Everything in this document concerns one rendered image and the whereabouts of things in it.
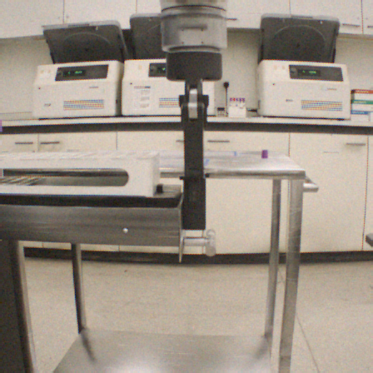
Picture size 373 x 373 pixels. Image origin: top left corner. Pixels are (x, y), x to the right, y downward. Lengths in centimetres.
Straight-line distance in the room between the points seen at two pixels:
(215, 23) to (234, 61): 297
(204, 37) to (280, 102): 237
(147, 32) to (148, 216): 274
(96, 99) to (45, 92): 35
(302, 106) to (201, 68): 240
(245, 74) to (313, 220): 118
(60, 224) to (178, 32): 29
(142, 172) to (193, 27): 20
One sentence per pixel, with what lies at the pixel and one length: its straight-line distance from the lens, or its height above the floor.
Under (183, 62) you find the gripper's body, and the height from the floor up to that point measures 98.
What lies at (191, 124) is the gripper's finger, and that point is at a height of 91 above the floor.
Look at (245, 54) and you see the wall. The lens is 362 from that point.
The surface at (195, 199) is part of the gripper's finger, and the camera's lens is 66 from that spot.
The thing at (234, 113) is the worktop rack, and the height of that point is 92.
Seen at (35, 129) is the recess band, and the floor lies 84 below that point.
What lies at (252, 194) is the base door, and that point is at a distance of 300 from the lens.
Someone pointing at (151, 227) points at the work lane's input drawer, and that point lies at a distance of 62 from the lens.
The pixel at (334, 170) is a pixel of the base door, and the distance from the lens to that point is 307.
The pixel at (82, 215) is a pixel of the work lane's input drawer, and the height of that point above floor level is 79.
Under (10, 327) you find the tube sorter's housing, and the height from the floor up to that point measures 36.
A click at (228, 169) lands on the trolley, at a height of 82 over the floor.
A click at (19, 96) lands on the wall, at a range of 388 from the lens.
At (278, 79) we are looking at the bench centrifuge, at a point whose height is 114.
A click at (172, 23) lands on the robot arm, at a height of 104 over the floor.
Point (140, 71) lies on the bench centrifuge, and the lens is 304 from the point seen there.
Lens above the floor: 92
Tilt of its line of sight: 8 degrees down
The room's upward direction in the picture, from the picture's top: straight up
